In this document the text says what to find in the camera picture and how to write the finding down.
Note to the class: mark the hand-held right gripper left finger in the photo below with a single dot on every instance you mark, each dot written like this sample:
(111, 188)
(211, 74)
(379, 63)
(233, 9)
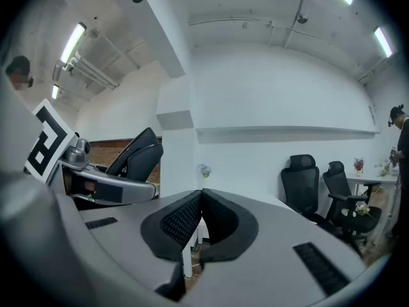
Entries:
(128, 235)

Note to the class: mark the red flowers in pot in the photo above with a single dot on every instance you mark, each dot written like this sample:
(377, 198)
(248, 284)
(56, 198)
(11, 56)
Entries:
(358, 164)

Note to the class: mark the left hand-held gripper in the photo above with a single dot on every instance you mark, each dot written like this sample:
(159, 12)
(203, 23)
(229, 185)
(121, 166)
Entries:
(48, 139)

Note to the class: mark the ceiling security camera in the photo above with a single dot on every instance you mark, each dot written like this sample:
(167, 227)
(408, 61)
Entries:
(302, 19)

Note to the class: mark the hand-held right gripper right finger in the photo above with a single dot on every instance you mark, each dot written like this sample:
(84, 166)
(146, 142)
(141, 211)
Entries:
(274, 235)

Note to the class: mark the white flower bouquet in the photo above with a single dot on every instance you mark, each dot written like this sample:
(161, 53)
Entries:
(361, 209)

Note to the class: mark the black office chair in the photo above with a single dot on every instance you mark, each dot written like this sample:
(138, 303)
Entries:
(300, 184)
(338, 184)

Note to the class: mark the white ceiling pipes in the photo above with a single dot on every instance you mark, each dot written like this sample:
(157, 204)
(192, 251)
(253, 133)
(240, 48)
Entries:
(96, 72)

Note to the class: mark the white side desk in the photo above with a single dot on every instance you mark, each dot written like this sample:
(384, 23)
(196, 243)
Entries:
(370, 178)

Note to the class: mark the white vase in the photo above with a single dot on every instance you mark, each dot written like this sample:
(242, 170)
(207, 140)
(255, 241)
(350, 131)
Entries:
(206, 181)

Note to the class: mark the blue artificial flower bunch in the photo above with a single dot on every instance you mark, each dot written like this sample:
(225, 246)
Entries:
(204, 170)

